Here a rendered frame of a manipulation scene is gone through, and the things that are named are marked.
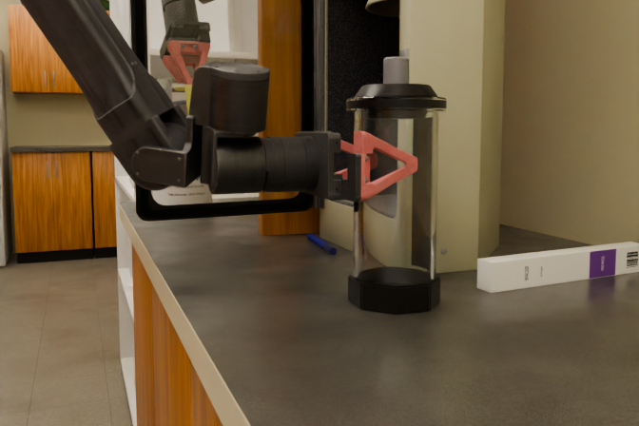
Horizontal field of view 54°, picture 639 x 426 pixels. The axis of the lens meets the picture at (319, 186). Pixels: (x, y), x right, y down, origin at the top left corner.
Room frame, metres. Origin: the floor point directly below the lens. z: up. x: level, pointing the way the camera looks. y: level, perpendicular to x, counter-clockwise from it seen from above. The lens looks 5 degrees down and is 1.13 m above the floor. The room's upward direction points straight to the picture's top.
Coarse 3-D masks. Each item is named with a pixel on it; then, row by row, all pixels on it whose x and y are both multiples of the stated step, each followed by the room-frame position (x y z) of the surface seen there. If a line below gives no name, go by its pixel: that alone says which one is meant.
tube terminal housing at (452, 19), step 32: (416, 0) 0.82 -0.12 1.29; (448, 0) 0.83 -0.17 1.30; (480, 0) 0.85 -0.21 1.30; (416, 32) 0.82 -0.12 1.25; (448, 32) 0.84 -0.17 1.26; (480, 32) 0.85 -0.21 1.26; (416, 64) 0.82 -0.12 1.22; (448, 64) 0.84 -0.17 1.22; (480, 64) 0.85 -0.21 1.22; (448, 96) 0.84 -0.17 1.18; (480, 96) 0.85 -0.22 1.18; (448, 128) 0.84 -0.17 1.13; (480, 128) 0.85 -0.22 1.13; (448, 160) 0.84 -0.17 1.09; (480, 160) 0.86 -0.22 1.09; (448, 192) 0.84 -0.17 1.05; (480, 192) 0.86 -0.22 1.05; (320, 224) 1.11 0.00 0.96; (352, 224) 0.98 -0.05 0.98; (448, 224) 0.84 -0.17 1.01; (480, 224) 0.87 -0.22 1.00; (448, 256) 0.84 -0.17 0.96; (480, 256) 0.87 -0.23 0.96
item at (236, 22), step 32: (160, 0) 0.98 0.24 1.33; (192, 0) 1.00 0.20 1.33; (224, 0) 1.02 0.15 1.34; (256, 0) 1.05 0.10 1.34; (288, 0) 1.07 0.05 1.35; (160, 32) 0.98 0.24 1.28; (192, 32) 1.00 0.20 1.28; (224, 32) 1.02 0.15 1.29; (256, 32) 1.05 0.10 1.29; (288, 32) 1.07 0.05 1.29; (160, 64) 0.98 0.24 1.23; (192, 64) 1.00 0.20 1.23; (256, 64) 1.05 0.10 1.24; (288, 64) 1.07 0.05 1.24; (288, 96) 1.07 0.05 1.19; (288, 128) 1.07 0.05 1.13; (160, 192) 0.97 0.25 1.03; (192, 192) 1.00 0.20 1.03; (288, 192) 1.07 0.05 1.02
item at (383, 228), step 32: (384, 96) 0.64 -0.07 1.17; (416, 96) 0.64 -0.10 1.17; (384, 128) 0.65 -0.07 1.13; (416, 128) 0.65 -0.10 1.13; (384, 160) 0.65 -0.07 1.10; (384, 192) 0.65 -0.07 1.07; (416, 192) 0.65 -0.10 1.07; (384, 224) 0.65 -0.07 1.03; (416, 224) 0.65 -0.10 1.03; (384, 256) 0.65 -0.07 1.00; (416, 256) 0.65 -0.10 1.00
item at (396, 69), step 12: (384, 60) 0.69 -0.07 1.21; (396, 60) 0.68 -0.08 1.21; (408, 60) 0.69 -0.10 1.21; (384, 72) 0.69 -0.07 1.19; (396, 72) 0.68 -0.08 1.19; (408, 72) 0.69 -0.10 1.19; (384, 84) 0.66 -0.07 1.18; (396, 84) 0.66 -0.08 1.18; (408, 84) 0.66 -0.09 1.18; (420, 84) 0.67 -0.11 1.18; (360, 96) 0.67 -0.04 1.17; (372, 96) 0.66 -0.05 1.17; (432, 96) 0.66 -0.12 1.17
